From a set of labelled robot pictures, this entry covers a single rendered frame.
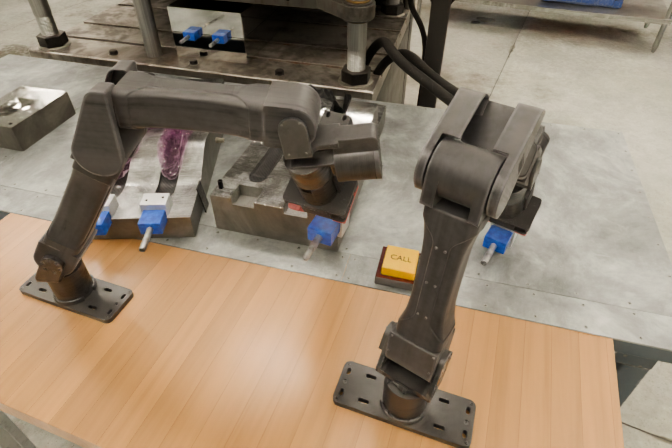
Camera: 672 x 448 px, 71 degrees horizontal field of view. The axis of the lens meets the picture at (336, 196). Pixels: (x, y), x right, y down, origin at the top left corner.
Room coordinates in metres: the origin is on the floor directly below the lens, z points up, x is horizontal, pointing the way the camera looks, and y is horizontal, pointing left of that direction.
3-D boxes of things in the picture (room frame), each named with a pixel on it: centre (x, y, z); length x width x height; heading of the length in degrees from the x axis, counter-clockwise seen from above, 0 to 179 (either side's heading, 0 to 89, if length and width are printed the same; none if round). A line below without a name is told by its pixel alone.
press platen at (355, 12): (1.93, 0.39, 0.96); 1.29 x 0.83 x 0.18; 75
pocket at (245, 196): (0.72, 0.17, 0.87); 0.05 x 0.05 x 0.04; 75
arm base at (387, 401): (0.34, -0.10, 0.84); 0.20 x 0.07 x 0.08; 70
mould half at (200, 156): (0.93, 0.42, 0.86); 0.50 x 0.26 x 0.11; 2
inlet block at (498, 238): (0.65, -0.31, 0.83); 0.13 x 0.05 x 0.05; 146
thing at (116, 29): (1.93, 0.40, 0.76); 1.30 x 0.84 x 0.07; 75
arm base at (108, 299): (0.55, 0.47, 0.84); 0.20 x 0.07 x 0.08; 70
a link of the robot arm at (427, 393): (0.35, -0.10, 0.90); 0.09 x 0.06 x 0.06; 55
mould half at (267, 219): (0.92, 0.06, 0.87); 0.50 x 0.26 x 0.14; 165
